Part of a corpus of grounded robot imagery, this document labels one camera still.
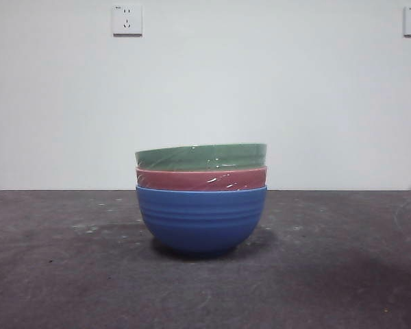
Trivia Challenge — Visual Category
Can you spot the green ribbed bowl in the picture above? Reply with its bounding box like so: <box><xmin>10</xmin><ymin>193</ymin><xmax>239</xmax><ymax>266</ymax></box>
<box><xmin>134</xmin><ymin>143</ymin><xmax>269</xmax><ymax>171</ymax></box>

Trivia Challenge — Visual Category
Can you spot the red ribbed bowl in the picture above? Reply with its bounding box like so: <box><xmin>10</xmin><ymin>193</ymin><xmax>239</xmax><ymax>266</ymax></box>
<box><xmin>136</xmin><ymin>165</ymin><xmax>269</xmax><ymax>192</ymax></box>

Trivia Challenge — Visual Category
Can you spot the blue ribbed bowl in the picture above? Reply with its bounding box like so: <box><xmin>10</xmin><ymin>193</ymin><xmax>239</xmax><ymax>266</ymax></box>
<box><xmin>135</xmin><ymin>184</ymin><xmax>269</xmax><ymax>255</ymax></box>

